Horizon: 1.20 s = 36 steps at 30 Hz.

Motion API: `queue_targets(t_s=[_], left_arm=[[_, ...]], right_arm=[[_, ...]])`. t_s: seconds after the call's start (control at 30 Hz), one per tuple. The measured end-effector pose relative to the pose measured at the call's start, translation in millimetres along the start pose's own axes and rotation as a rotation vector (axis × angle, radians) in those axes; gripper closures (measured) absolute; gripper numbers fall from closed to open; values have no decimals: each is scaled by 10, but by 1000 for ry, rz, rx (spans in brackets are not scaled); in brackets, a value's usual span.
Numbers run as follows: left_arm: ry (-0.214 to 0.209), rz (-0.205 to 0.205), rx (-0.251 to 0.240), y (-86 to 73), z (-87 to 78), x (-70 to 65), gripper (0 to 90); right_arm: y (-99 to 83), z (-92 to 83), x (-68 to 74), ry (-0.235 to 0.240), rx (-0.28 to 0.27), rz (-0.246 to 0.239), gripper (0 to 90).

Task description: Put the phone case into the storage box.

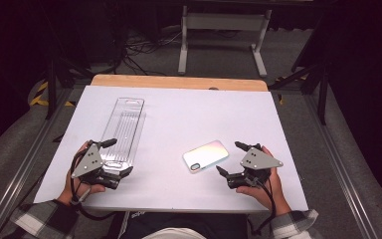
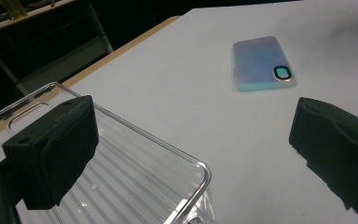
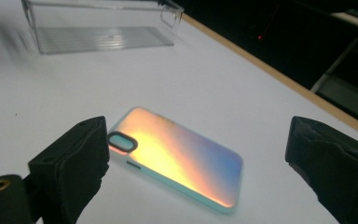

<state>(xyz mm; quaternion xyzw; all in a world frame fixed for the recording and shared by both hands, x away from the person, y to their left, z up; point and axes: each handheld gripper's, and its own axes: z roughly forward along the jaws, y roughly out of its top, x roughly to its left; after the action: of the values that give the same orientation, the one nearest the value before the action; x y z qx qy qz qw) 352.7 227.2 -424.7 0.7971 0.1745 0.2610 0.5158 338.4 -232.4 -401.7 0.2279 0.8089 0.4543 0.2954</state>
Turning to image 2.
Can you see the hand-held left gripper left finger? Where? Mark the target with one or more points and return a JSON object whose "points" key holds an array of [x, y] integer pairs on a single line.
{"points": [[52, 149]]}

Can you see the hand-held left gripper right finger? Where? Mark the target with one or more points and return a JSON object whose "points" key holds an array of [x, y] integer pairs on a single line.
{"points": [[335, 146]]}

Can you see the clear plastic bin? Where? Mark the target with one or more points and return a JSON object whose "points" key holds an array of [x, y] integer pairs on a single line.
{"points": [[130, 174]]}

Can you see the iridescent phone case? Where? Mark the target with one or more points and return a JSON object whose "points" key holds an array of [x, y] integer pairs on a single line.
{"points": [[261, 63]]}

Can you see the grey metal stand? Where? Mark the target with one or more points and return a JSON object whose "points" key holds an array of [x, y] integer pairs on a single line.
{"points": [[56, 49]]}

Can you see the yellow object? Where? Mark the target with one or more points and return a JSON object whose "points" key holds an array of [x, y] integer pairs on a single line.
{"points": [[14, 7]]}

